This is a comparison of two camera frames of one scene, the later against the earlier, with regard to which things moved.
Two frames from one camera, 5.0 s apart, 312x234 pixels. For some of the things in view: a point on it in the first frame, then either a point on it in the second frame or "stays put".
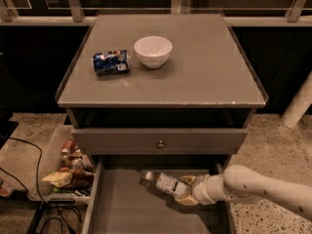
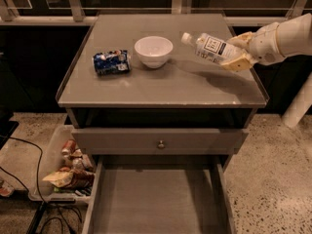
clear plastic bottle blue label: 166,182 → 212,48
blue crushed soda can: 111,62 stays put
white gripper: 201,187 → 265,45
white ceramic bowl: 153,52 stays put
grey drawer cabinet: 185,118 stays put
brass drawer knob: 161,143 stays put
